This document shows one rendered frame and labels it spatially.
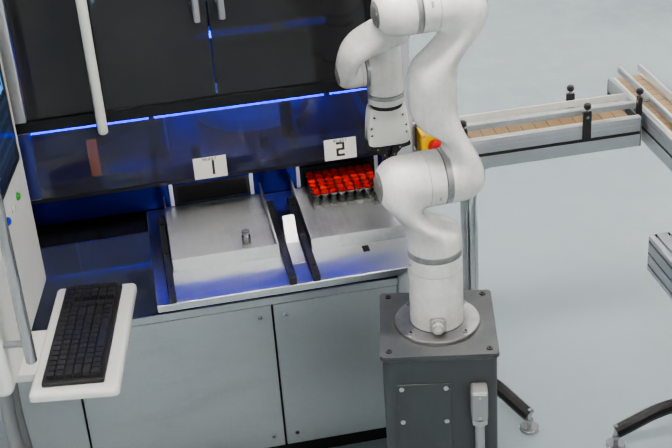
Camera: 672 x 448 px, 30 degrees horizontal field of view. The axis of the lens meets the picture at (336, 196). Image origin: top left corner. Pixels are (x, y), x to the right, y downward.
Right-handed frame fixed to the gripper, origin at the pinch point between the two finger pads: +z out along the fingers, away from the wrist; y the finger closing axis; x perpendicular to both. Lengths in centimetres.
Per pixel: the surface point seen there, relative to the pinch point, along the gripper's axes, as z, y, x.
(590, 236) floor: 110, -104, -131
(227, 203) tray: 22, 37, -33
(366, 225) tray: 22.1, 4.5, -10.3
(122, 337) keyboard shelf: 30, 68, 11
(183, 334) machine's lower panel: 58, 54, -28
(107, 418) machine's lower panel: 81, 78, -28
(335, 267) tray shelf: 22.4, 15.8, 7.1
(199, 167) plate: 8, 44, -28
